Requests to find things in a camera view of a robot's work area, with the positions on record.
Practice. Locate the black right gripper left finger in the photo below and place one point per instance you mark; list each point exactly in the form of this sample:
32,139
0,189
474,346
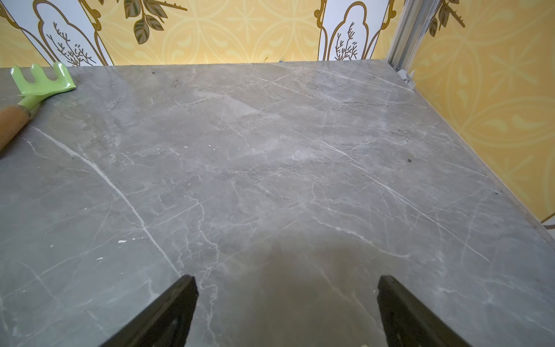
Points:
165,322

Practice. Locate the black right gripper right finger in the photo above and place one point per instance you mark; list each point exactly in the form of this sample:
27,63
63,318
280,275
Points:
408,322

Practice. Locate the green toy rake wooden handle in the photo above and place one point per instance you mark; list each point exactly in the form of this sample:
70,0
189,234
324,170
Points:
15,118

